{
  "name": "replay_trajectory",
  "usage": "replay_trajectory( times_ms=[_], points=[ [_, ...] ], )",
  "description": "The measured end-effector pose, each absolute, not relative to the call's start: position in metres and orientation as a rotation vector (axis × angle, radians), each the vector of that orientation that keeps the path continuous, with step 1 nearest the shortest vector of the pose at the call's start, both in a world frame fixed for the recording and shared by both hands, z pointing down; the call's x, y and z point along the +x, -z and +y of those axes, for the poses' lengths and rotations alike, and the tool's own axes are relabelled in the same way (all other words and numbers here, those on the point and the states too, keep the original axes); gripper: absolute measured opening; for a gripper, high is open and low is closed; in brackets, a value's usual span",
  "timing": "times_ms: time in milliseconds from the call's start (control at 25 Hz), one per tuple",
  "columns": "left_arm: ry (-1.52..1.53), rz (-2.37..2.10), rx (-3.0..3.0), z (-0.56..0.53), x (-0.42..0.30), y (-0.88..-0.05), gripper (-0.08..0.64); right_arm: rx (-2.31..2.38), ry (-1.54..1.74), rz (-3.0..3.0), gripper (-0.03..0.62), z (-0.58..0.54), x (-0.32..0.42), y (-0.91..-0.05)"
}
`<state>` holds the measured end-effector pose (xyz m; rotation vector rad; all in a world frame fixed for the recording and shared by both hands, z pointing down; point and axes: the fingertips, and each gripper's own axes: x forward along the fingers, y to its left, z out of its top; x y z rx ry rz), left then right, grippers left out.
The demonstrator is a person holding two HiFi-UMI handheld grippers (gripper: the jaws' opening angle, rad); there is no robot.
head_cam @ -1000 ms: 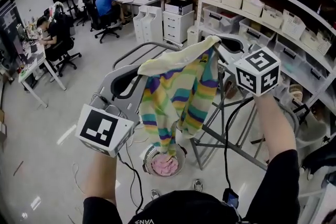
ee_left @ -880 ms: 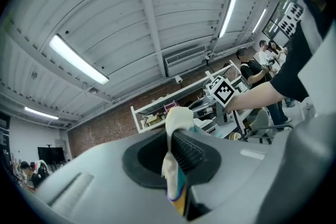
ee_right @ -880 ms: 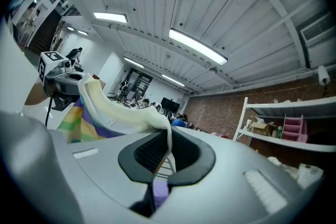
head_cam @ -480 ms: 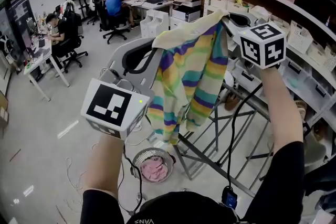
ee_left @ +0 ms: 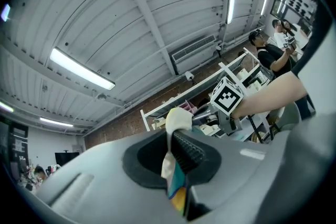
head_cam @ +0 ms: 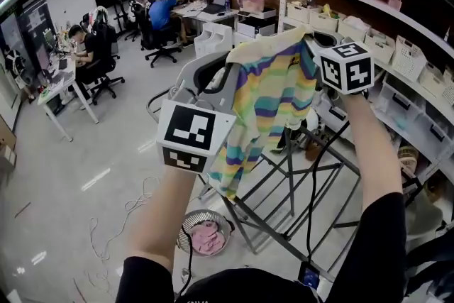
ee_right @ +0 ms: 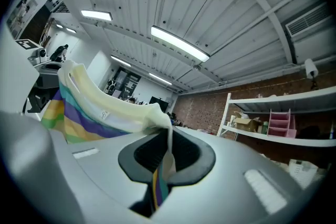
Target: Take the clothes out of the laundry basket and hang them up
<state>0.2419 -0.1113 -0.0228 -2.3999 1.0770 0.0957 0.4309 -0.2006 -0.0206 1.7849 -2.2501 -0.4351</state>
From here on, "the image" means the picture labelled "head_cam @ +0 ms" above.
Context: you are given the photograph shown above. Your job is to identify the person's left forearm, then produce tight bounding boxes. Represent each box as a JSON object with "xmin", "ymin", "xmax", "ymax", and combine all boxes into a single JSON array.
[{"xmin": 124, "ymin": 165, "xmax": 199, "ymax": 274}]

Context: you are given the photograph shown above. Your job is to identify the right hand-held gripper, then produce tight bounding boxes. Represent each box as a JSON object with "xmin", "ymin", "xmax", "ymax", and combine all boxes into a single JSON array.
[{"xmin": 303, "ymin": 30, "xmax": 376, "ymax": 96}]

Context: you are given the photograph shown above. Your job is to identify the black office chair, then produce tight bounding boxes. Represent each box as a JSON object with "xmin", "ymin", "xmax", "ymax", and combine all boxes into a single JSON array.
[
  {"xmin": 136, "ymin": 6, "xmax": 184, "ymax": 69},
  {"xmin": 115, "ymin": 0, "xmax": 143, "ymax": 43},
  {"xmin": 79, "ymin": 23, "xmax": 126, "ymax": 106}
]

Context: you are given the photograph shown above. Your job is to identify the patterned white helmet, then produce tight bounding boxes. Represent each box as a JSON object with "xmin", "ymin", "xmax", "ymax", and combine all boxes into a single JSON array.
[{"xmin": 88, "ymin": 6, "xmax": 109, "ymax": 29}]

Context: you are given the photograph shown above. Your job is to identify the grey chair with black legs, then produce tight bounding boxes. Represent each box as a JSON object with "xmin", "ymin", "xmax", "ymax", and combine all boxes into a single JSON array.
[{"xmin": 402, "ymin": 177, "xmax": 446, "ymax": 235}]

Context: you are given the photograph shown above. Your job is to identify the grey metal drying rack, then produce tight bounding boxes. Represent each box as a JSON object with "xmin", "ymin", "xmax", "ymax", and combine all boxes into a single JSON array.
[{"xmin": 146, "ymin": 87, "xmax": 363, "ymax": 284}]

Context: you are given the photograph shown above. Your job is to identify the long white cable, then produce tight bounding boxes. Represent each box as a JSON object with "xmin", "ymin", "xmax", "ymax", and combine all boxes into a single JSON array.
[{"xmin": 87, "ymin": 176, "xmax": 160, "ymax": 281}]

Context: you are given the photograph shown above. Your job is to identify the black jacket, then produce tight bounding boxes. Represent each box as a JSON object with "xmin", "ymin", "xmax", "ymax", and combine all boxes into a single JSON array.
[{"xmin": 404, "ymin": 226, "xmax": 454, "ymax": 297}]

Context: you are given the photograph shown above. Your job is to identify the pink clothes garment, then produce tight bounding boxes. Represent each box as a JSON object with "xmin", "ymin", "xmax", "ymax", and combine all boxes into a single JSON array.
[{"xmin": 190, "ymin": 221, "xmax": 226, "ymax": 255}]

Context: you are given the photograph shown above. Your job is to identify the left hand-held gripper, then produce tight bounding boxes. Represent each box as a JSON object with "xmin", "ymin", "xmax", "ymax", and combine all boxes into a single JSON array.
[{"xmin": 155, "ymin": 50, "xmax": 243, "ymax": 175}]

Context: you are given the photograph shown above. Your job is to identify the black framed glass door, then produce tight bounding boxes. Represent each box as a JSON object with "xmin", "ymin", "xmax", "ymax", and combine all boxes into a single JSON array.
[{"xmin": 16, "ymin": 0, "xmax": 60, "ymax": 57}]

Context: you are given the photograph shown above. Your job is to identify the small cardboard box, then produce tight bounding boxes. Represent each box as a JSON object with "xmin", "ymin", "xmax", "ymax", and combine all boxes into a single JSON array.
[{"xmin": 0, "ymin": 147, "xmax": 18, "ymax": 175}]

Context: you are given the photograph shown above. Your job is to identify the brown bag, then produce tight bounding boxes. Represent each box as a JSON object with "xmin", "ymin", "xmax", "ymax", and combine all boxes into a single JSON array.
[{"xmin": 304, "ymin": 140, "xmax": 327, "ymax": 162}]

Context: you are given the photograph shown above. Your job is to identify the rainbow striped shirt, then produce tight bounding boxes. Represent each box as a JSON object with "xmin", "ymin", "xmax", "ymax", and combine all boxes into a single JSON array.
[{"xmin": 207, "ymin": 23, "xmax": 319, "ymax": 202}]

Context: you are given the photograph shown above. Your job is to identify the white desk with metal legs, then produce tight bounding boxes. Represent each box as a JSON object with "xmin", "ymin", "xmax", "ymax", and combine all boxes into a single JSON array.
[{"xmin": 37, "ymin": 56, "xmax": 100, "ymax": 143}]

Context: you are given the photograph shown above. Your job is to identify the narrow white drawer tower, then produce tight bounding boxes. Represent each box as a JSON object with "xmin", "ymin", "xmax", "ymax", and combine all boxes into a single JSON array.
[
  {"xmin": 209, "ymin": 23, "xmax": 235, "ymax": 54},
  {"xmin": 194, "ymin": 23, "xmax": 217, "ymax": 60}
]

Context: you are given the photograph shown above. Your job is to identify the computer monitor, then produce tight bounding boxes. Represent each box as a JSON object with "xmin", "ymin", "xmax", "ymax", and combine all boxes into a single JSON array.
[{"xmin": 35, "ymin": 45, "xmax": 54, "ymax": 79}]

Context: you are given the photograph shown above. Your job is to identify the small black screen device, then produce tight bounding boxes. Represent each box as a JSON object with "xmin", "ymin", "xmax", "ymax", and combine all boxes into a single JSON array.
[{"xmin": 297, "ymin": 261, "xmax": 321, "ymax": 290}]

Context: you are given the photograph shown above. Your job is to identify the person's right forearm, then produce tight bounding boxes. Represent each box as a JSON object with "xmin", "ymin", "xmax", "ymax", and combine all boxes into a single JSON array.
[{"xmin": 340, "ymin": 90, "xmax": 404, "ymax": 223}]

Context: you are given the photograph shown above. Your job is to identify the long white desk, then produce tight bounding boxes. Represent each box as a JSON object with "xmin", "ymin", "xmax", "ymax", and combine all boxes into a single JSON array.
[{"xmin": 170, "ymin": 1, "xmax": 238, "ymax": 26}]

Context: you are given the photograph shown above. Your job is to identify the open laptop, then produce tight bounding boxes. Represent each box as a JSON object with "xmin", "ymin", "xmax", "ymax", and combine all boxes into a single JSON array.
[{"xmin": 201, "ymin": 0, "xmax": 230, "ymax": 16}]

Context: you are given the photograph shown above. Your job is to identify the woven straw basket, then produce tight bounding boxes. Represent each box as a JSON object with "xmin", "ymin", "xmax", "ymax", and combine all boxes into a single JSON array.
[{"xmin": 397, "ymin": 144, "xmax": 420, "ymax": 173}]

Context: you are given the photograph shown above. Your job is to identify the person's black shirt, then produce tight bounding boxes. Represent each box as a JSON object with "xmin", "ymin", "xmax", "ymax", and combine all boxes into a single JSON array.
[{"xmin": 115, "ymin": 192, "xmax": 408, "ymax": 303}]

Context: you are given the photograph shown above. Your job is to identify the white printer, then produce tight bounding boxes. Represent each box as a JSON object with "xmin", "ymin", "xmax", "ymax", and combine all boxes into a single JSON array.
[{"xmin": 236, "ymin": 16, "xmax": 277, "ymax": 39}]

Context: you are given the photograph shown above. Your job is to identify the flat brown cardboard box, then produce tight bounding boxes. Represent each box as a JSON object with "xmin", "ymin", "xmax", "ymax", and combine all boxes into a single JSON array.
[{"xmin": 0, "ymin": 116, "xmax": 18, "ymax": 153}]

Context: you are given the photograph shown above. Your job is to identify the grey slatted laundry basket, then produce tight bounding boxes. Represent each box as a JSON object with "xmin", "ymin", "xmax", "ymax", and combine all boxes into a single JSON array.
[{"xmin": 177, "ymin": 209, "xmax": 236, "ymax": 257}]

